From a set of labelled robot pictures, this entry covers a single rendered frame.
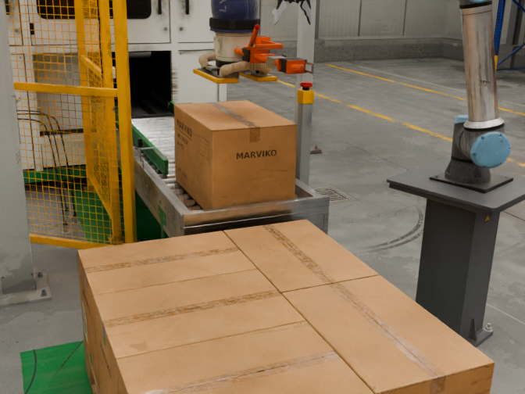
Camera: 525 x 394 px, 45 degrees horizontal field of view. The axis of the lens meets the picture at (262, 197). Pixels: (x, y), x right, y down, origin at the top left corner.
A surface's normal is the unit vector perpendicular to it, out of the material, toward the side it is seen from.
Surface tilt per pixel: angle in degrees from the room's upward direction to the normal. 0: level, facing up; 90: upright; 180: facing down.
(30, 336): 0
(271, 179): 90
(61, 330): 0
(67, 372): 0
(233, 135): 90
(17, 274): 90
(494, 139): 94
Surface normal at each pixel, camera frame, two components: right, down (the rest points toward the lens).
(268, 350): 0.02, -0.95
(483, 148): 0.00, 0.39
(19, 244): 0.39, 0.31
